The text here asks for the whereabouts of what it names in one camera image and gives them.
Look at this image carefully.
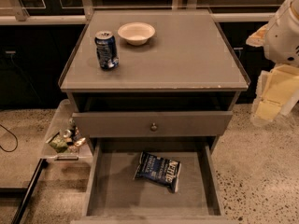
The blue Kettle chip bag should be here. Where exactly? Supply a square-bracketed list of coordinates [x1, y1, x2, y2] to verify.
[134, 152, 181, 193]

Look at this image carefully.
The black floor rail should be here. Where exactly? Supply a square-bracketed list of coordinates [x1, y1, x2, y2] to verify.
[11, 159, 48, 224]

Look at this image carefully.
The open grey middle drawer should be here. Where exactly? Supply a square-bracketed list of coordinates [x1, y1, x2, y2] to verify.
[71, 138, 237, 224]

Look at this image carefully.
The white railing frame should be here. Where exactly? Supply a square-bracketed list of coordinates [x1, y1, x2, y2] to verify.
[0, 0, 284, 24]

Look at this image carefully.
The black cable on floor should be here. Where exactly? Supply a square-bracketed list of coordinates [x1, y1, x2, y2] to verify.
[0, 123, 19, 153]

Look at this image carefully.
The white paper bowl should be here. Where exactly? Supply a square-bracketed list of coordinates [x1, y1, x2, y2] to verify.
[118, 22, 155, 46]

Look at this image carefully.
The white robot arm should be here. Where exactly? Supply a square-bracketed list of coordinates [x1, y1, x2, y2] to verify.
[246, 0, 299, 126]

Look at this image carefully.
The grey wooden drawer cabinet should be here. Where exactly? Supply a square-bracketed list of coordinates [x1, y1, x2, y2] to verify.
[61, 10, 249, 147]

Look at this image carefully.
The clear plastic bin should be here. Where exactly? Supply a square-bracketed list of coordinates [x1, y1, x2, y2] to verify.
[41, 99, 92, 161]

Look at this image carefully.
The green snack packet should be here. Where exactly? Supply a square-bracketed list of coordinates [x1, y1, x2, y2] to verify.
[49, 134, 68, 153]

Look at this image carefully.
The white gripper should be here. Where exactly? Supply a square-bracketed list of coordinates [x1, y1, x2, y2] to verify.
[246, 13, 299, 127]

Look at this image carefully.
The blue soda can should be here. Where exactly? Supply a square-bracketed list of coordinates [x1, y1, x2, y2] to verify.
[94, 31, 119, 70]

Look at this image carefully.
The grey top drawer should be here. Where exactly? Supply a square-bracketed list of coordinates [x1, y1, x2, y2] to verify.
[73, 111, 233, 138]

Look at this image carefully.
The round brass drawer knob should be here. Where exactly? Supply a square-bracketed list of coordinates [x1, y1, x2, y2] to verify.
[150, 123, 158, 132]

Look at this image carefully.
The silver can in bin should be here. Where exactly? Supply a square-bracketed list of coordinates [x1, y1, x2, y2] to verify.
[62, 129, 73, 138]

